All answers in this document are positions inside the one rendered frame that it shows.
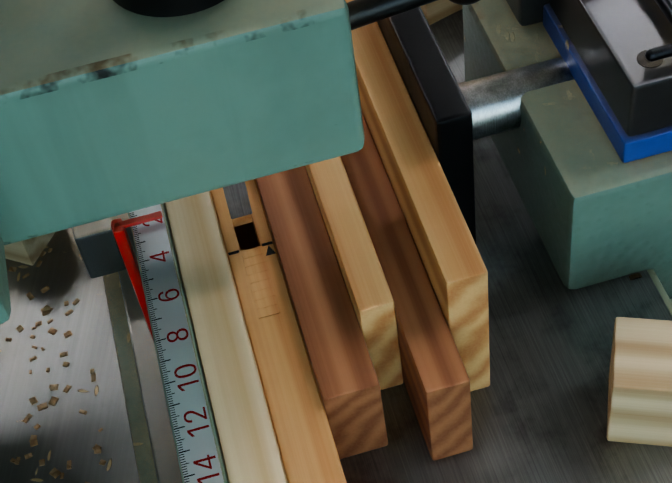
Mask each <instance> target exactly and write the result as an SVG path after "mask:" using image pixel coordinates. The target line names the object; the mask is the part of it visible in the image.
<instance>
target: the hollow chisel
mask: <svg viewBox="0 0 672 483"><path fill-rule="evenodd" d="M223 190H224V194H225V198H226V202H227V205H228V209H229V213H230V216H231V219H235V218H238V217H242V216H246V215H250V214H252V209H251V205H250V201H249V197H248V193H247V188H246V184H245V182H241V183H238V184H234V185H230V186H226V187H223Z"/></svg>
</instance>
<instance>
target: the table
mask: <svg viewBox="0 0 672 483"><path fill-rule="evenodd" d="M430 27H431V30H432V32H433V34H434V36H435V38H436V40H437V42H438V44H439V46H440V48H441V50H442V52H443V54H444V56H445V58H446V60H447V63H448V65H449V67H450V69H451V71H452V73H453V75H454V77H455V79H456V81H457V83H458V84H459V83H462V82H465V62H464V35H463V9H461V10H459V11H457V12H455V13H453V14H451V15H449V16H447V17H445V18H443V19H441V20H439V21H437V22H435V23H433V24H431V25H430ZM473 154H474V185H475V216H476V246H477V248H478V251H479V253H480V255H481V257H482V260H483V262H484V264H485V266H486V269H487V271H488V306H489V351H490V386H488V387H485V388H482V389H478V390H474V391H471V392H470V393H471V415H472V437H473V449H472V450H470V451H466V452H463V453H459V454H456V455H452V456H449V457H446V458H442V459H439V460H435V461H434V460H432V459H431V456H430V453H429V451H428V448H427V445H426V442H425V439H424V437H423V434H422V431H421V428H420V425H419V423H418V420H417V417H416V414H415V411H414V409H413V406H412V403H411V400H410V398H409V395H408V392H407V389H406V386H405V384H404V381H403V384H401V385H397V386H394V387H390V388H387V389H383V390H381V396H382V403H383V410H384V417H385V424H386V431H387V438H388V445H387V446H385V447H381V448H378V449H374V450H371V451H367V452H364V453H360V454H357V455H353V456H350V457H346V458H343V459H340V462H341V465H342V469H343V472H344V475H345V479H346V482H347V483H672V447H669V446H659V445H648V444H637V443H626V442H615V441H608V440H607V438H606V436H607V411H608V385H609V369H610V359H611V350H612V341H613V332H614V323H615V319H616V317H627V318H641V319H654V320H668V321H672V299H670V298H669V296H668V295H667V293H666V291H665V289H664V287H663V286H662V284H661V282H660V280H659V279H658V277H657V275H656V273H655V271H654V270H653V269H649V270H643V271H640V272H636V273H640V274H641V276H642V278H638V279H634V280H630V278H629V277H628V276H630V275H632V274H629V275H626V276H622V277H618V278H615V279H611V280H608V281H604V282H601V283H597V284H593V285H590V286H586V287H583V288H579V289H568V288H567V287H566V286H564V285H563V282H562V280H561V278H560V276H559V274H558V272H557V270H556V268H555V266H554V264H553V262H552V260H551V258H550V256H549V254H548V252H547V250H546V248H545V246H544V244H543V242H542V240H541V238H540V236H539V234H538V231H537V229H536V227H535V225H534V223H533V221H532V219H531V217H530V215H529V213H528V211H527V209H526V207H525V205H524V203H523V201H522V199H521V197H520V195H519V193H518V191H517V189H516V187H515V185H514V183H513V181H512V178H511V176H510V174H509V172H508V170H507V168H506V166H505V164H504V162H503V160H502V158H501V156H500V154H499V152H498V150H497V148H496V146H495V144H494V142H493V140H492V138H491V136H486V137H482V138H479V139H475V140H473Z"/></svg>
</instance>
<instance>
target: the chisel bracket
mask: <svg viewBox="0 0 672 483"><path fill-rule="evenodd" d="M364 141H365V135H364V128H363V120H362V112H361V104H360V96H359V88H358V80H357V72H356V64H355V57H354V49H353V41H352V33H351V25H350V17H349V9H348V6H347V3H346V1H345V0H224V1H222V2H220V3H219V4H217V5H215V6H213V7H210V8H208V9H205V10H203V11H199V12H196V13H193V14H188V15H183V16H176V17H151V16H144V15H140V14H136V13H133V12H131V11H128V10H126V9H124V8H122V7H121V6H119V5H118V4H117V3H116V2H114V1H113V0H0V236H1V238H2V240H3V242H4V245H8V244H11V243H15V242H19V241H23V240H27V239H30V238H34V237H38V236H42V235H45V234H49V233H53V232H57V231H60V230H64V229H68V228H72V227H76V226H79V225H83V224H87V223H91V222H94V221H98V220H102V219H106V218H110V217H113V216H117V215H121V214H125V213H128V212H132V211H136V210H140V209H143V208H147V207H151V206H155V205H159V204H162V203H166V202H170V201H174V200H177V199H181V198H185V197H189V196H192V195H196V194H200V193H204V192H208V191H211V190H215V189H219V188H223V187H226V186H230V185H234V184H238V183H241V182H245V181H249V180H253V179H257V178H260V177H264V176H268V175H272V174H275V173H279V172H283V171H287V170H290V169H294V168H298V167H302V166H306V165H309V164H313V163H317V162H321V161H324V160H328V159H332V158H336V157H339V156H343V155H347V154H351V153H355V152H358V151H359V150H361V149H362V148H363V146H364Z"/></svg>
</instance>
